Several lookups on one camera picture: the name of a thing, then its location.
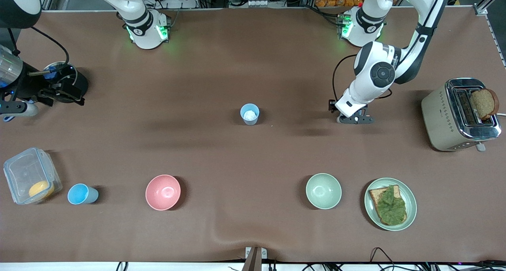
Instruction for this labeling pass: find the green lettuce leaf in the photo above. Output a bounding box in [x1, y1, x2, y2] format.
[374, 185, 408, 225]

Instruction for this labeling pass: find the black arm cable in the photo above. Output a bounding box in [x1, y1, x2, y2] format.
[332, 54, 393, 102]
[31, 26, 70, 72]

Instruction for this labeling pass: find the grey metal bracket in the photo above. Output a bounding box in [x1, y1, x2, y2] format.
[245, 247, 268, 271]

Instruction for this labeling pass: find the blue plastic cup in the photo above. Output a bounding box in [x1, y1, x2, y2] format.
[67, 183, 99, 205]
[240, 104, 260, 126]

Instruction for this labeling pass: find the clear plastic lidded container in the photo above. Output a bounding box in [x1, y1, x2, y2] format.
[3, 147, 63, 205]

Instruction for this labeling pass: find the beige chrome two-slot toaster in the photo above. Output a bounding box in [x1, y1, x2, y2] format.
[421, 77, 502, 152]

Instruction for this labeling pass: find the black pot with blue handle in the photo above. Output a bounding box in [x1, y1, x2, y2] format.
[3, 61, 88, 122]

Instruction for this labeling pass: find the pale green bowl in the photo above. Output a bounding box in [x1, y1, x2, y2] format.
[306, 173, 342, 210]

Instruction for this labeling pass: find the yellow round food piece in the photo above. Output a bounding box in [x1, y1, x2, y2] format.
[28, 180, 55, 200]

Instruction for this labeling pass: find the square toast slice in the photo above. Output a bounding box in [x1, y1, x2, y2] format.
[368, 185, 408, 226]

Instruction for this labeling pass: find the pale green plate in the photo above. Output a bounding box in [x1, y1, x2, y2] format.
[364, 178, 417, 231]

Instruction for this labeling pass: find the pink bowl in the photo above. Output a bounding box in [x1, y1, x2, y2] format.
[145, 175, 181, 211]

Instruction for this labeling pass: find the brown table cover sheet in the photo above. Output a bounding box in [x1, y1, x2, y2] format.
[0, 6, 506, 263]

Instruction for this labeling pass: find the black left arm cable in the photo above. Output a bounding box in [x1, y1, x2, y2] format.
[332, 54, 393, 102]

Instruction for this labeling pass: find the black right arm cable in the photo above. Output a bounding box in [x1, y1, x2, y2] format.
[31, 26, 70, 72]

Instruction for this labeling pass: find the brown bread slice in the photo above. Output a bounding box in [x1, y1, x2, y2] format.
[470, 88, 500, 120]

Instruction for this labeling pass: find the black looped cable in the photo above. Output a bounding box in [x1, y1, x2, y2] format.
[370, 247, 396, 271]

